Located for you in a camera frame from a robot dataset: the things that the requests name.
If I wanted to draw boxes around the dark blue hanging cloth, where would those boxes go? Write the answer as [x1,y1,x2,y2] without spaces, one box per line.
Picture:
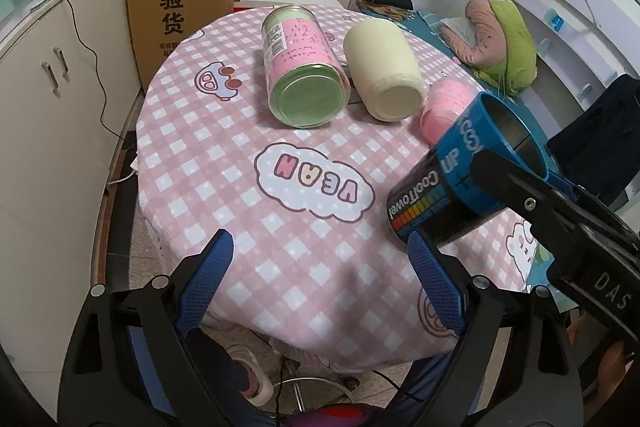
[547,74,640,206]

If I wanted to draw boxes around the pink plush pillow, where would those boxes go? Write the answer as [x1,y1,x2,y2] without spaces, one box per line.
[440,0,507,68]

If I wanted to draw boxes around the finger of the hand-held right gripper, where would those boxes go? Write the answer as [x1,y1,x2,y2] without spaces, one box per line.
[547,174,640,240]
[470,151,640,269]

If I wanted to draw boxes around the clear tape roll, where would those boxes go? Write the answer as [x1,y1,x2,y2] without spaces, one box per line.
[226,344,275,404]

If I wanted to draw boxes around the brown striped scarf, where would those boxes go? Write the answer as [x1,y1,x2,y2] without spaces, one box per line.
[356,0,414,22]

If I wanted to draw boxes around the green pillow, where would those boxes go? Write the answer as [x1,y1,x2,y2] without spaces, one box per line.
[487,0,539,96]

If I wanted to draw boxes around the black cable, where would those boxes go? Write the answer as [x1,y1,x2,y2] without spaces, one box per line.
[49,0,139,158]

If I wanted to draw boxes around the white cabinet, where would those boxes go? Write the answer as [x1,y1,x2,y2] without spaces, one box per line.
[0,0,147,350]

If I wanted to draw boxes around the blue printed cup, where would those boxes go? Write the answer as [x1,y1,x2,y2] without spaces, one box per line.
[386,92,557,246]

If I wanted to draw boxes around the cream cup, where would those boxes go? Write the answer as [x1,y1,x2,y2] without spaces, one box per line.
[343,19,429,122]

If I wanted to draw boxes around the chrome table base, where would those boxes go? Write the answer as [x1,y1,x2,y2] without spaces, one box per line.
[272,356,359,414]

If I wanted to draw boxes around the pink and green cup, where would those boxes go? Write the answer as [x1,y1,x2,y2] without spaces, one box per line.
[262,5,351,129]

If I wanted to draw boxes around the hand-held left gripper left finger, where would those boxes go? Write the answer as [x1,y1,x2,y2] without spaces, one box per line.
[61,228,236,427]

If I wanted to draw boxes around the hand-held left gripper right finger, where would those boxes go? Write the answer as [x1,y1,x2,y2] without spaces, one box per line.
[406,232,586,427]

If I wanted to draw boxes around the pink checkered tablecloth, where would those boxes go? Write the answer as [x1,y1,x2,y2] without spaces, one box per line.
[135,4,542,371]

